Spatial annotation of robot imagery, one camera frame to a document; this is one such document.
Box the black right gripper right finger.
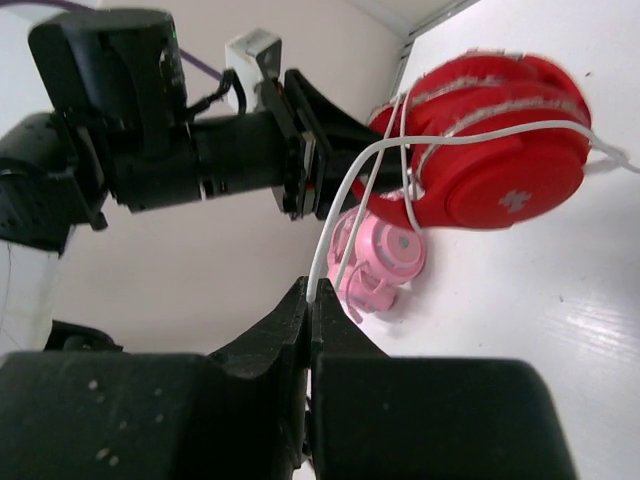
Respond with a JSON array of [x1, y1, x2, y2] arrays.
[[309, 280, 577, 479]]

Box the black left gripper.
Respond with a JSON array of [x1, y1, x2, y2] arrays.
[[189, 69, 386, 221]]

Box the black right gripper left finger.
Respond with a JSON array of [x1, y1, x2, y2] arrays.
[[1, 279, 308, 479]]

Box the white headphone cable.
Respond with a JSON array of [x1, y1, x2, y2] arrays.
[[305, 84, 640, 304]]

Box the red headphones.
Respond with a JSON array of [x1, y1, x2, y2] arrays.
[[349, 47, 593, 232]]

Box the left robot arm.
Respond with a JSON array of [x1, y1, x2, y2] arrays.
[[1, 7, 377, 352]]

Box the pink headphones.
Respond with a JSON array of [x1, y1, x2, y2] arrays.
[[327, 208, 427, 323]]

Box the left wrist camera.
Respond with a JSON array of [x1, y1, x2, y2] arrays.
[[225, 28, 282, 112]]

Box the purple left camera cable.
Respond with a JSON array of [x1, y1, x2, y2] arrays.
[[0, 0, 226, 81]]

